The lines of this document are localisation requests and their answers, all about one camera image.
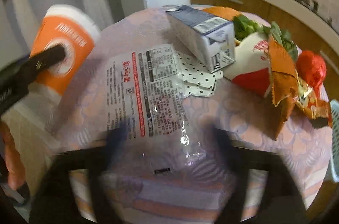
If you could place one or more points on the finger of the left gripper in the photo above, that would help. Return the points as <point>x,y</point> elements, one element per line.
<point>33,66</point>

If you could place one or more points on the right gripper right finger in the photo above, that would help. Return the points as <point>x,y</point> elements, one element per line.
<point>264,190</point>

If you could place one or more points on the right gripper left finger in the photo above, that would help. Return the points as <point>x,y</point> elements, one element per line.
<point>55,201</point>

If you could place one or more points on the orange white paper cup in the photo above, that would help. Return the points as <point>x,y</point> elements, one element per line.
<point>68,35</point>

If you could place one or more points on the orange snack wrapper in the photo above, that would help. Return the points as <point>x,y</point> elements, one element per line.
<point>290,91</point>

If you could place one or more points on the clear printed plastic food bag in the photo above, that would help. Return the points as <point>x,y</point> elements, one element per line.
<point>145,94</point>

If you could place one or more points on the red plastic bag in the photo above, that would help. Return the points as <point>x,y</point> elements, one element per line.
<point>312,69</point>

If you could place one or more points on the white heart pattern paper bag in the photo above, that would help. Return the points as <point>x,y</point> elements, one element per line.
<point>197,80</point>

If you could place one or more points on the green bok choy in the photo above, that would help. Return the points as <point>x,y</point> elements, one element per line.
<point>283,37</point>

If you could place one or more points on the blue white milk carton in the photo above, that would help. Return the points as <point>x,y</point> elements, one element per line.
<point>210,38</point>

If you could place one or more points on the orange peel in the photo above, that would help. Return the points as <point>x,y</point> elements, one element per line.
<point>223,12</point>

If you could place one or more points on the wooden kitchen cabinets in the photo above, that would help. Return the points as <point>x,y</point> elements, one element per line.
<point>302,34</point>

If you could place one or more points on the person left hand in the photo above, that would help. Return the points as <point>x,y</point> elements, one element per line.
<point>17,174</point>

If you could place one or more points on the light blue plastic basket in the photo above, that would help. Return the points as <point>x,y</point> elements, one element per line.
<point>332,171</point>

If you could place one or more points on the leafy greens pile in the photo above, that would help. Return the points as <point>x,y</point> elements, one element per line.
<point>243,27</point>

